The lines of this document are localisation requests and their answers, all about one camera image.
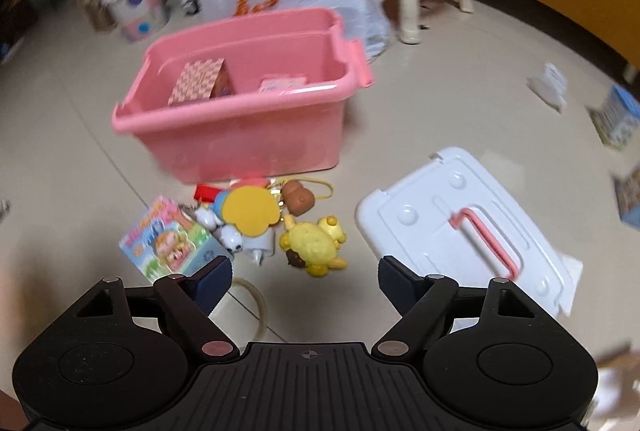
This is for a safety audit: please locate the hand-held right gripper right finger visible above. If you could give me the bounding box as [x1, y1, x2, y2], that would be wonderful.
[371, 255, 536, 358]

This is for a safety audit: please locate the checkered pink box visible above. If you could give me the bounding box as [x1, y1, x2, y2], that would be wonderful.
[169, 58, 236, 105]

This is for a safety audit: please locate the white bin lid pink handle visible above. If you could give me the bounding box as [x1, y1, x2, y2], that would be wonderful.
[355, 147, 584, 318]

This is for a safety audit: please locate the yellow plush toy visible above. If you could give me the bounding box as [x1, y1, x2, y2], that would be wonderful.
[278, 214, 348, 279]

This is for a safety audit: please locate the pink flat packet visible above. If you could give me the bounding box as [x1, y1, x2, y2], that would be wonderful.
[258, 76, 307, 94]

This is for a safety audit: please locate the colourful picture booklet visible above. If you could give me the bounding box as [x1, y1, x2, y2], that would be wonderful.
[119, 196, 227, 284]

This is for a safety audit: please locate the clear tube loop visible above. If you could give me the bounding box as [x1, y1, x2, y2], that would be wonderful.
[220, 277, 265, 341]

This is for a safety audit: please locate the pink plastic storage bin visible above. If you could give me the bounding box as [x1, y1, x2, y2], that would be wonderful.
[112, 7, 375, 184]

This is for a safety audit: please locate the blue picture box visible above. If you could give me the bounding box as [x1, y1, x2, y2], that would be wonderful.
[587, 84, 640, 152]

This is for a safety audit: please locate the crumpled white paper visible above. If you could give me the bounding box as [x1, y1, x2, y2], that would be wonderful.
[527, 63, 569, 113]

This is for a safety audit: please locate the blue printed box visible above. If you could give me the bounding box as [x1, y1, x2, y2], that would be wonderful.
[613, 165, 640, 232]

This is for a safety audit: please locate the yellow round disc toy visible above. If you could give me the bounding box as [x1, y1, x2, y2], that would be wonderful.
[221, 185, 282, 238]

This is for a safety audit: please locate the white figure toy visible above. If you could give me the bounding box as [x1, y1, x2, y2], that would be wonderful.
[194, 206, 276, 268]

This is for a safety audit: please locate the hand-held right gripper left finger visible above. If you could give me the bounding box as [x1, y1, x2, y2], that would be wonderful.
[74, 257, 240, 359]

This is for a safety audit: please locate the brown bear keychain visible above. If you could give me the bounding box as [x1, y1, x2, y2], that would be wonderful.
[280, 180, 334, 217]

